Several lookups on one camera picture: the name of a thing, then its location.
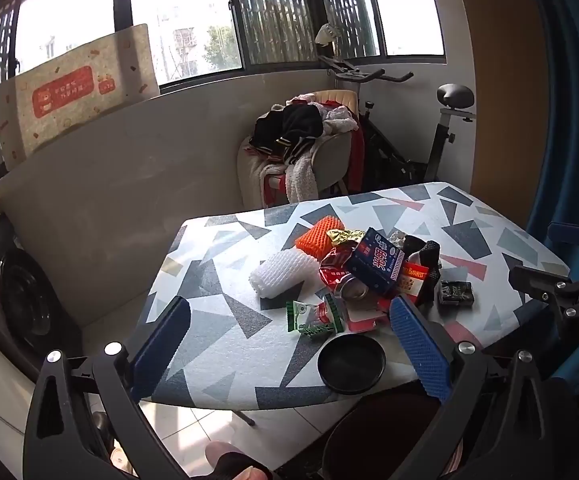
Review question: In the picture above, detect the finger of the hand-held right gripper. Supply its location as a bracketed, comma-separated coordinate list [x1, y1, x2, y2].
[547, 217, 579, 261]
[508, 265, 577, 307]

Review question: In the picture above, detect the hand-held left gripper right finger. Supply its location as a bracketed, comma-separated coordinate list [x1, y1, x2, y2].
[389, 294, 579, 480]

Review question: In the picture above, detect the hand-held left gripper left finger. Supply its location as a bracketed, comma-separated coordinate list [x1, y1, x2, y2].
[22, 296, 193, 480]

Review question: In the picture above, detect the small black packet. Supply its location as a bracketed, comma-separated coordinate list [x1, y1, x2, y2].
[437, 280, 475, 307]

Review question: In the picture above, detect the red yellow packet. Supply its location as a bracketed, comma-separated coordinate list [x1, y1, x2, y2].
[397, 260, 431, 299]

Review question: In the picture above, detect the black round dish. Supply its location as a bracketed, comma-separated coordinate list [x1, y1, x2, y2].
[318, 335, 387, 395]

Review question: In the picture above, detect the blue carton box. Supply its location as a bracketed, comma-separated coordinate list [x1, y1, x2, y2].
[343, 227, 407, 295]

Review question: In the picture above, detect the green white snack packet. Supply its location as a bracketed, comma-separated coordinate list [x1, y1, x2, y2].
[286, 294, 346, 337]

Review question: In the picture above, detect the crushed red can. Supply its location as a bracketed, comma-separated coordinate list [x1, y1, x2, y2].
[318, 247, 370, 305]

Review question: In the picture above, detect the pink slipper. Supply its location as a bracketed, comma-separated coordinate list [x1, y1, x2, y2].
[204, 440, 244, 477]

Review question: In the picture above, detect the gold foil wrapper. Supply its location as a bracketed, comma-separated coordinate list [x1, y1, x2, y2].
[329, 228, 369, 247]

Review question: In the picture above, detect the white foam fruit net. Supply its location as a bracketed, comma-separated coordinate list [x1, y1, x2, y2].
[248, 252, 320, 302]

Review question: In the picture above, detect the person's leg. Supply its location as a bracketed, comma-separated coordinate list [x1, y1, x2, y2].
[217, 452, 276, 480]

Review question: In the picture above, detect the orange foam fruit net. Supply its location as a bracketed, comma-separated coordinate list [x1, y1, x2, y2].
[294, 215, 345, 261]

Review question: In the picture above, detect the grey washing machine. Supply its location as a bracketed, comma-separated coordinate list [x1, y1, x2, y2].
[0, 210, 73, 378]

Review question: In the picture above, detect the black exercise bike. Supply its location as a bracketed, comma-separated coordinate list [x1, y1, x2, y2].
[315, 22, 477, 197]

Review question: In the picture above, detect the wooden cabinet panel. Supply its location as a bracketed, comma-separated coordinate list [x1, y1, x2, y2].
[450, 0, 551, 222]

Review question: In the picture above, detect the red garment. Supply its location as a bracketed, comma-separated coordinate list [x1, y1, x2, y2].
[347, 120, 367, 193]

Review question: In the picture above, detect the beige chair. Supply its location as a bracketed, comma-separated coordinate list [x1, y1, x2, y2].
[237, 89, 366, 209]

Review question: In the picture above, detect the white fleece garment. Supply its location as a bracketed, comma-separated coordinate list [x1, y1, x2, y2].
[264, 140, 320, 202]

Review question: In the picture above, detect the black garment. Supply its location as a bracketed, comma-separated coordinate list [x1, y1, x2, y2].
[250, 102, 326, 158]

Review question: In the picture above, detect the dark framed window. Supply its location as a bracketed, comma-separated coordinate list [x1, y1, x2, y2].
[0, 0, 447, 192]

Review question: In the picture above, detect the black folding table frame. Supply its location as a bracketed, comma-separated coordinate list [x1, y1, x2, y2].
[230, 406, 257, 427]

